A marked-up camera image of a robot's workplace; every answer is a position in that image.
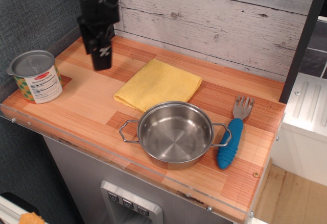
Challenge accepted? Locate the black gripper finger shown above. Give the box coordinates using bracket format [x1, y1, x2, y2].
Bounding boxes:
[90, 37, 112, 71]
[81, 26, 99, 55]

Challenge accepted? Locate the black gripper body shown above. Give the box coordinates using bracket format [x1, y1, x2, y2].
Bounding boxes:
[78, 0, 120, 40]

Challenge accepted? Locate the toy tin can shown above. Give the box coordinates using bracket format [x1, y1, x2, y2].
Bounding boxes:
[7, 50, 63, 104]

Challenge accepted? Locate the yellow folded cloth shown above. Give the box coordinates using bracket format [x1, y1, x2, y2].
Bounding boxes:
[113, 59, 202, 112]

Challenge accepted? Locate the stainless steel pot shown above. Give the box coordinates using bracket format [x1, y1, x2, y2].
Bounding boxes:
[135, 101, 217, 170]

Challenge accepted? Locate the grey toy fridge cabinet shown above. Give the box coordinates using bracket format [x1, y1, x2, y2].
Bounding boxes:
[45, 137, 229, 223]

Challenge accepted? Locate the silver dispenser panel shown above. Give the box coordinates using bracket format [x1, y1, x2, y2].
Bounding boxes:
[101, 180, 164, 223]

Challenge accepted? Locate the black and orange object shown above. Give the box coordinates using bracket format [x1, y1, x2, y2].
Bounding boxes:
[1, 192, 46, 223]

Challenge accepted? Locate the white toy sink unit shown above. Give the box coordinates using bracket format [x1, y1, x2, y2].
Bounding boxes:
[269, 16, 327, 186]

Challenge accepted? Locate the blue handled toy fork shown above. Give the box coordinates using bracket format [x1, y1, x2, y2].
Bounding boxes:
[217, 95, 254, 169]

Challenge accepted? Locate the dark vertical post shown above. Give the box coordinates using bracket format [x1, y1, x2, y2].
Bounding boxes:
[279, 0, 324, 104]

